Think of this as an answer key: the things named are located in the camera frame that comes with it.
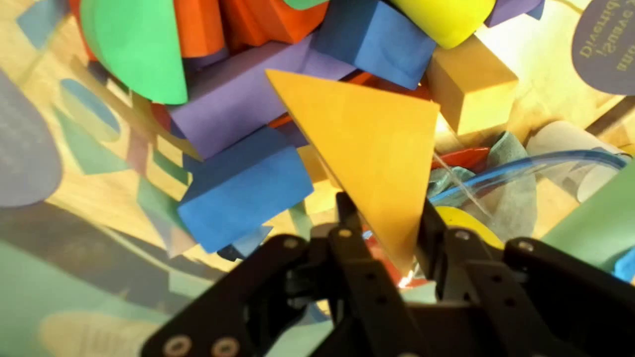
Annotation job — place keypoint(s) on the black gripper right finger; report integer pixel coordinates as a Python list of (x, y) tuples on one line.
[(542, 298)]

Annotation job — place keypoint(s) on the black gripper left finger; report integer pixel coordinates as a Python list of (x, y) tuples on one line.
[(310, 304)]

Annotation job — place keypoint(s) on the yellow triangular foam block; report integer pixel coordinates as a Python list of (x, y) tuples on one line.
[(377, 145)]

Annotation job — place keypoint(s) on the large blue foam block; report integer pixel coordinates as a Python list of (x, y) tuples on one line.
[(244, 191)]

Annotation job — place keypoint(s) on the yellow arch foam block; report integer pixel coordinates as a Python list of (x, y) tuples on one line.
[(312, 163)]

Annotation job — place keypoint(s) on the long purple foam block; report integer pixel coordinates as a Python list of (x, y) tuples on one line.
[(238, 99)]

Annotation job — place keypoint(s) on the blue rectangular foam block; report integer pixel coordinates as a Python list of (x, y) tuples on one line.
[(377, 40)]

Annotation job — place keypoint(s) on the red-orange foam block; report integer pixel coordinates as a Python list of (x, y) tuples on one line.
[(270, 20)]

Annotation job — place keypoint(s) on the orange foam block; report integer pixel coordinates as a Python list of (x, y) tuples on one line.
[(199, 26)]

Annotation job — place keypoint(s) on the green half-round foam block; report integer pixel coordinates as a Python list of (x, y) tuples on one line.
[(135, 46)]

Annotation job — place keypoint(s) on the yellow foam cube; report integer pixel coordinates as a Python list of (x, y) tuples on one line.
[(472, 89)]

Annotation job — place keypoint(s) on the lime foam cylinder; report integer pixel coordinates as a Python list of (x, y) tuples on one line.
[(447, 20)]

